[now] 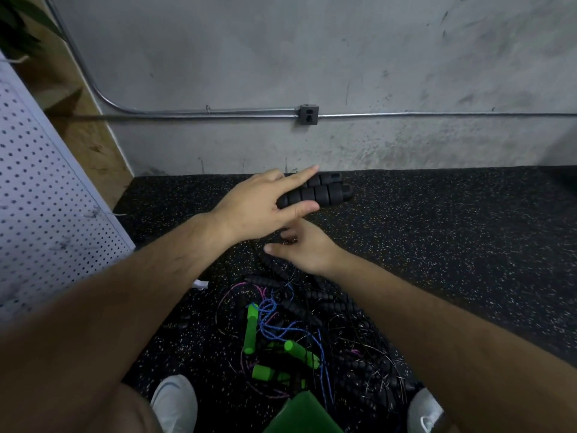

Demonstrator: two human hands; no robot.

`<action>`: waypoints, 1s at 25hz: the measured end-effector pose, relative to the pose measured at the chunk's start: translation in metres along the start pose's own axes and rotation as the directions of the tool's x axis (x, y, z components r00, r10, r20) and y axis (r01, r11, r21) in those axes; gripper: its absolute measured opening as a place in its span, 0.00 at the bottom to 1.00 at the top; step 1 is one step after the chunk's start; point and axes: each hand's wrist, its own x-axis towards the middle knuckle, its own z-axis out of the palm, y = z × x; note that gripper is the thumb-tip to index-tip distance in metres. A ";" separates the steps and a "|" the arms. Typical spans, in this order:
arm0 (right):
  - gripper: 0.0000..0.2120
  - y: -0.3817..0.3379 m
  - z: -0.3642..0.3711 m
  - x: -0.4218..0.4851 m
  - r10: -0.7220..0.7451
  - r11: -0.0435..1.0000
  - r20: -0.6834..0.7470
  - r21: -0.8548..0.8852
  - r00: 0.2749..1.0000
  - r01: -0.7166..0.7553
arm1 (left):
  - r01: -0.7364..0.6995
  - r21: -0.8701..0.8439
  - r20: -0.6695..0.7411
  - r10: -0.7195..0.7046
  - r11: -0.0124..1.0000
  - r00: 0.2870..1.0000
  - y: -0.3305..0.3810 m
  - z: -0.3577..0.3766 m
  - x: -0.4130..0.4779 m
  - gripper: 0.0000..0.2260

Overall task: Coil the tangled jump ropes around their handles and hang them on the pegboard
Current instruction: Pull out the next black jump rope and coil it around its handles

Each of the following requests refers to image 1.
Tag person's right hand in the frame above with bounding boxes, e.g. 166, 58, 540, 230
263, 218, 348, 276

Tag person's left hand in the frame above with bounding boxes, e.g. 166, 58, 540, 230
209, 165, 322, 244

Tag black foam-handled jump rope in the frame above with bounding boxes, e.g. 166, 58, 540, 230
276, 172, 355, 210

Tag pile of jump ropes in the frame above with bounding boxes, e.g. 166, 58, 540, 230
216, 266, 420, 416

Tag white pegboard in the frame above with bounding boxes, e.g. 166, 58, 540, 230
0, 49, 136, 321

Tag person's left forearm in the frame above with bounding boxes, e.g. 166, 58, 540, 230
0, 212, 237, 433

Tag person's right forearm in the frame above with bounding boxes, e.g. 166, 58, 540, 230
329, 250, 577, 433

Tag person's left leg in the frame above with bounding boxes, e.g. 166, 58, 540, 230
90, 383, 168, 433

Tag metal conduit pipe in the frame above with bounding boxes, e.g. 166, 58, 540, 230
45, 0, 577, 120

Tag white right shoe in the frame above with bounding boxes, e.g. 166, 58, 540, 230
408, 387, 445, 433

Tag white shoe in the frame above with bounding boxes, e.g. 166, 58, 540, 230
408, 387, 445, 433
150, 374, 198, 433

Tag white left shoe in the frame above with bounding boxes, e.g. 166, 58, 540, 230
150, 374, 198, 433

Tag green potted plant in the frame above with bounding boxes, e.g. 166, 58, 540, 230
0, 0, 64, 60

